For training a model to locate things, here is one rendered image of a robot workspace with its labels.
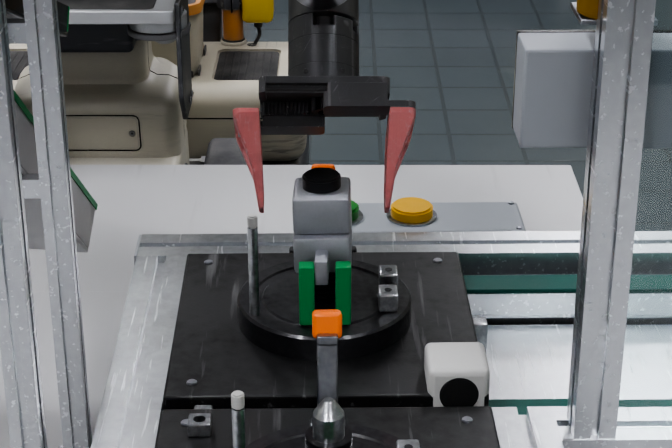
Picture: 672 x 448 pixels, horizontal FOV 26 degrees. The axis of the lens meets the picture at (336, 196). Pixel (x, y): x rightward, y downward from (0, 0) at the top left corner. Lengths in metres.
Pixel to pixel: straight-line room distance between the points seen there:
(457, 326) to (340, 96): 0.21
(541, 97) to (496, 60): 3.87
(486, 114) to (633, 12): 3.44
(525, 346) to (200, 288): 0.28
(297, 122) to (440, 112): 3.21
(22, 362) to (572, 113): 0.39
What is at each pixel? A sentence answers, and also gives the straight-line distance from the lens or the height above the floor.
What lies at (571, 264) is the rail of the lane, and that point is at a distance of 1.33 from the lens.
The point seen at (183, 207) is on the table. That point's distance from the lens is 1.65.
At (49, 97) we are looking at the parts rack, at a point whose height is 1.18.
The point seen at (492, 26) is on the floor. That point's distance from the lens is 5.20.
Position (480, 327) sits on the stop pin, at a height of 0.96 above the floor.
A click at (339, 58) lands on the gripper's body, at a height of 1.17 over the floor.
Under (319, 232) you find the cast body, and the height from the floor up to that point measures 1.06.
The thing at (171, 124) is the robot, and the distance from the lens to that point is 1.91.
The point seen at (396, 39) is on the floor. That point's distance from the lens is 5.03.
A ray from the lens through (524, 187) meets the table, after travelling 1.71.
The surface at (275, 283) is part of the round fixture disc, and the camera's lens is 1.19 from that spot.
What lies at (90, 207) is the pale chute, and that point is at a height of 1.02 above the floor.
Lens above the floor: 1.54
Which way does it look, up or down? 24 degrees down
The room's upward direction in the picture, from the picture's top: straight up
